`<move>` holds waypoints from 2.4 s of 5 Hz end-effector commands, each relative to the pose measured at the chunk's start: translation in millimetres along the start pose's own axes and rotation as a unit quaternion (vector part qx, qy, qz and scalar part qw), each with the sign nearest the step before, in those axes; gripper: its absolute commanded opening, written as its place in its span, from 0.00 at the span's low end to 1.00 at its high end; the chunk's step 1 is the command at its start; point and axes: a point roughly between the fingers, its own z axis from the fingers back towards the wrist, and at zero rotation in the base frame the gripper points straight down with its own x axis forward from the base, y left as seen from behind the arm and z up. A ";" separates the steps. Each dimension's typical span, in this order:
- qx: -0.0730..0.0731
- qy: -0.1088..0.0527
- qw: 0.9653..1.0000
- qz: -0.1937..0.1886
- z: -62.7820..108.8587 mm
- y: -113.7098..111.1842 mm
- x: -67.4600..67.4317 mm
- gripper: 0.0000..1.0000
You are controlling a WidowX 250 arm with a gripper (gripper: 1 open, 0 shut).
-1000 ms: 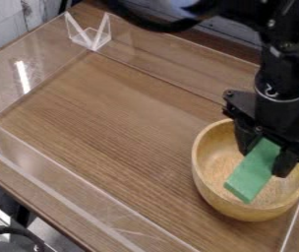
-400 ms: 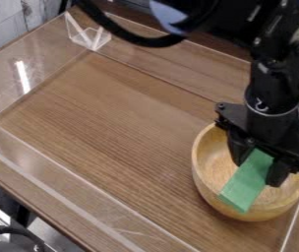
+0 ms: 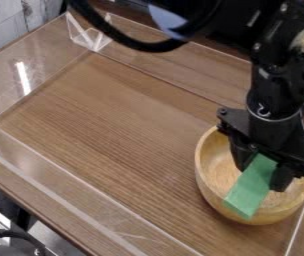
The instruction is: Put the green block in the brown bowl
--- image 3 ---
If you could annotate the clear acrylic corner bracket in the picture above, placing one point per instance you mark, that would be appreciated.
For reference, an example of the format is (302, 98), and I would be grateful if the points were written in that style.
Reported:
(89, 38)

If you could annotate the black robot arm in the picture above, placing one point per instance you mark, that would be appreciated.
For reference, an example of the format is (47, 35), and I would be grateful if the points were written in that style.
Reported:
(268, 29)

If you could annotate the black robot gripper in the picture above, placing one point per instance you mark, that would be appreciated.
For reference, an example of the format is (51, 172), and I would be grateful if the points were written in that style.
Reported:
(277, 138)

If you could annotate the brown wooden bowl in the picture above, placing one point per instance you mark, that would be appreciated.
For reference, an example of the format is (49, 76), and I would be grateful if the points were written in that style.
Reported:
(217, 174)

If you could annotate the green rectangular block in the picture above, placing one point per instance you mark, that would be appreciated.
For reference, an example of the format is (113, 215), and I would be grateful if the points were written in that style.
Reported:
(250, 190)

